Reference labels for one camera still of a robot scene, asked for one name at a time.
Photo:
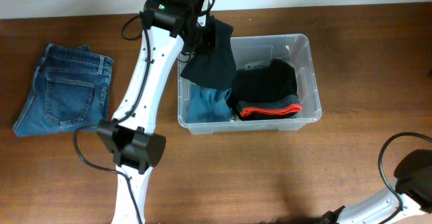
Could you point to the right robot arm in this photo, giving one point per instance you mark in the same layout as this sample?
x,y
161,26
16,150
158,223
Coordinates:
x,y
413,188

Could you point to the black cloth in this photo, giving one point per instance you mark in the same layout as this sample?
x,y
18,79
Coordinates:
x,y
215,69

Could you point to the dark blue jeans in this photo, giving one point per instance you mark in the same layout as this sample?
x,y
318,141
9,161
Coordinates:
x,y
69,90

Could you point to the small teal blue cloth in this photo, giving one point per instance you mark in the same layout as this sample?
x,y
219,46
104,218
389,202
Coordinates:
x,y
208,105

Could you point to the clear plastic storage bin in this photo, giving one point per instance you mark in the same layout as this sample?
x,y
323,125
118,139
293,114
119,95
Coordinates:
x,y
247,49

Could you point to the light blue denim shorts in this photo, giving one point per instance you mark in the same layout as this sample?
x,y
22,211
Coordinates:
x,y
256,63

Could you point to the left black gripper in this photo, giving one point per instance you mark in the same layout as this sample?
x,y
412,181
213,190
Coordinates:
x,y
210,40

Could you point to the black shorts red waistband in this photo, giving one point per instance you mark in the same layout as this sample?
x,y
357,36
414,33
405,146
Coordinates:
x,y
266,89

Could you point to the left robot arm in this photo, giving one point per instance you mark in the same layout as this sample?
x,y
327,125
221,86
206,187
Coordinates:
x,y
167,27

